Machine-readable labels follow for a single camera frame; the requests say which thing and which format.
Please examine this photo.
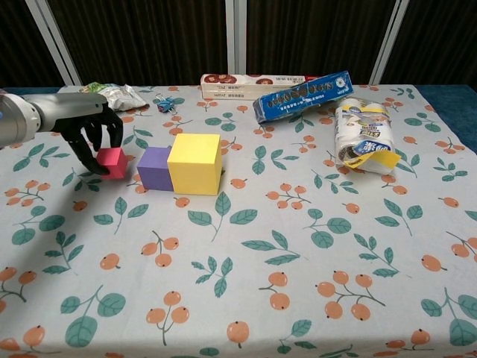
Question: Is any dark fabric partition panel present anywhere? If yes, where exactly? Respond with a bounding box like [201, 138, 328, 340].
[368, 0, 477, 87]
[233, 0, 409, 86]
[35, 0, 241, 87]
[0, 0, 81, 90]

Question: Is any white-yellow snack bag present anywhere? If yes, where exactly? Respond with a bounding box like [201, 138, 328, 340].
[333, 95, 402, 175]

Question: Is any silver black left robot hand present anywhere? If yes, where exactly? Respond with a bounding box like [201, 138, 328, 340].
[37, 92, 124, 177]

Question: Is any blue binder clip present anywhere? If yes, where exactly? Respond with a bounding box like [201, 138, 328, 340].
[155, 93, 178, 114]

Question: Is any purple foam block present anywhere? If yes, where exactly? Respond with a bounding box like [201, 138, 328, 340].
[136, 145, 175, 192]

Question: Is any floral tablecloth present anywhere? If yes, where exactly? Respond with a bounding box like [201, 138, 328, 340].
[0, 84, 477, 358]

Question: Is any large yellow cube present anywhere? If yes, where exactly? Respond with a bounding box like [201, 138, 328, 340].
[166, 133, 222, 196]

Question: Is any white wrap box red label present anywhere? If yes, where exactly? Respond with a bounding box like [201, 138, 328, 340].
[200, 73, 321, 101]

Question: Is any blue wrap box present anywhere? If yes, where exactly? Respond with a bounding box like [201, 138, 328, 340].
[252, 69, 354, 125]

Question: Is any small pink cube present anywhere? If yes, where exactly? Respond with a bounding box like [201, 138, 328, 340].
[95, 146, 130, 180]

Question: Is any silver snack bag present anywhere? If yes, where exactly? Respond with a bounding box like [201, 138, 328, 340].
[57, 81, 147, 113]

